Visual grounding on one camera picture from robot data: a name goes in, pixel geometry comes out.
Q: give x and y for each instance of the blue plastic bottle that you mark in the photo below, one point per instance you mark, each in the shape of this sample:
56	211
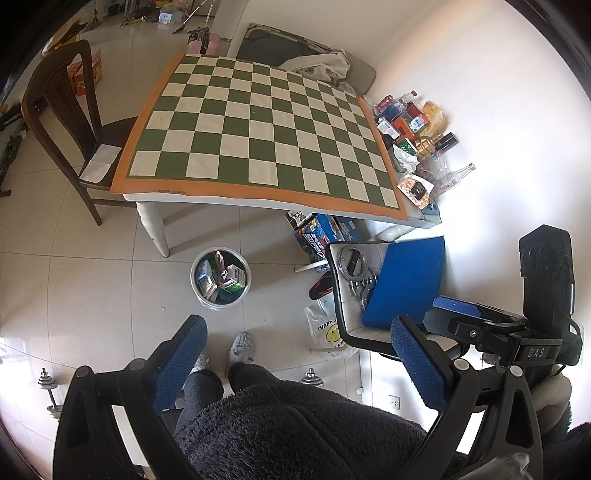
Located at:
399	108

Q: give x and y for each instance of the person in dark fleece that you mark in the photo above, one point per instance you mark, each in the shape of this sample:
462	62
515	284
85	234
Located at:
300	434

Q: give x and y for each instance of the dark wooden chair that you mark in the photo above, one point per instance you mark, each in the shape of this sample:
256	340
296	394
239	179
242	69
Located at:
60	92

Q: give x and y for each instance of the crumpled white tissue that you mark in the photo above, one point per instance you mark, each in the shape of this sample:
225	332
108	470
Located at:
406	161

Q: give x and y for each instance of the orange and white snack bag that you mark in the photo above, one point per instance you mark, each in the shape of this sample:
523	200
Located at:
415	189

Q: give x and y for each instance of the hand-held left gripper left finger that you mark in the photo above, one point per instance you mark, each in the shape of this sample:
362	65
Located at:
184	350

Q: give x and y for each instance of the gold bottle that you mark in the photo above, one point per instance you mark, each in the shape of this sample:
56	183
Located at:
425	145

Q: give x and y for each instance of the green and white checkered tablecloth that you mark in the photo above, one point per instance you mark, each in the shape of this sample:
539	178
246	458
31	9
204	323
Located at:
258	138

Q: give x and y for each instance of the white wall socket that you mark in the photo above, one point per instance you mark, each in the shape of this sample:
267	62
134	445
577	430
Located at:
394	402

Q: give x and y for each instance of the white chair with black frame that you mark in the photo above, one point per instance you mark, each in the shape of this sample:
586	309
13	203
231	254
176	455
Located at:
353	325

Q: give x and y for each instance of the blue board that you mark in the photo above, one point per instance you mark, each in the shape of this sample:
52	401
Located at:
401	281

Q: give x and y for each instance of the large blue printed box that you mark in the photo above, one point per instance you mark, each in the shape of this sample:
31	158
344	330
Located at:
316	240

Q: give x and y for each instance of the red can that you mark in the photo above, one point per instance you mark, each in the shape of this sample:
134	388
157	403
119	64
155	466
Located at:
383	104

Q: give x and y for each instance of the small blue printed box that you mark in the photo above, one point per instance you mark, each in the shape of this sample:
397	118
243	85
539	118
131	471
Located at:
348	228

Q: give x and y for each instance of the white table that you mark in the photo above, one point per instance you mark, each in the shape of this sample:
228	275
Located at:
154	226

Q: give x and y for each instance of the metal dumbbell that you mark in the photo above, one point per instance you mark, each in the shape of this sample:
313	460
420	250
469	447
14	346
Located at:
48	387
311	377

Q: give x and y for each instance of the white and green medicine box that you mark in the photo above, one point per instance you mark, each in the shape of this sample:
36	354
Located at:
236	273

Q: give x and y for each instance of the white bag with yellow face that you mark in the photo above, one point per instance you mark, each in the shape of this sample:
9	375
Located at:
325	330

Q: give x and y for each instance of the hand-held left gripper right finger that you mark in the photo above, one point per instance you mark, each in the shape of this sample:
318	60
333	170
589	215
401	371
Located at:
415	360

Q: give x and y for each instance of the red and black slipper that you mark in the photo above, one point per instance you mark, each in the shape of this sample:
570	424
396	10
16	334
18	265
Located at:
321	286

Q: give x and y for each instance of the white cloth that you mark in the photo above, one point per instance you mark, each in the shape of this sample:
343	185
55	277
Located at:
318	67

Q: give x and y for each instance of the white paper sheet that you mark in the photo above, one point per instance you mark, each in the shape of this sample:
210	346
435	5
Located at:
99	164

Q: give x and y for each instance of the person's right forearm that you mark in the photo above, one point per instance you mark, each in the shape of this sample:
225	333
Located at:
572	438

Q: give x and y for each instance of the dark grey pants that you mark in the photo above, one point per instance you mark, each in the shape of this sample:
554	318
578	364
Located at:
198	392

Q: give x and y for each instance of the red cardboard box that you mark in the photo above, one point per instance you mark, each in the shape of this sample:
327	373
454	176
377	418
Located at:
85	74

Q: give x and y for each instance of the person's right hand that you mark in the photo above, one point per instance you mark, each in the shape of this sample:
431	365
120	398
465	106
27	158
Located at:
551	392

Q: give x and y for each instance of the white trash bin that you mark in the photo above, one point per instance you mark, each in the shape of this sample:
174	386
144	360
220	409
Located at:
199	296

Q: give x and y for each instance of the small blue and white box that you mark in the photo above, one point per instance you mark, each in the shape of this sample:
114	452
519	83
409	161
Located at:
419	123

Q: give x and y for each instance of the bread in clear bag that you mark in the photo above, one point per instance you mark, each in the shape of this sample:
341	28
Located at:
434	115

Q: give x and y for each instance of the orange box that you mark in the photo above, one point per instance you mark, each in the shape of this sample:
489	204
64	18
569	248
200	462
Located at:
401	127

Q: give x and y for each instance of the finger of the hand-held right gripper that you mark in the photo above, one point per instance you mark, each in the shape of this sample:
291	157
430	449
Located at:
457	305

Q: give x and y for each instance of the clear glass bottle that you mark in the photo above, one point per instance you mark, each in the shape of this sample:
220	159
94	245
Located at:
457	177

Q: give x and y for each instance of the grey fuzzy slipper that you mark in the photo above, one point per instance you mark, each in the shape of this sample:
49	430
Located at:
244	348
201	362

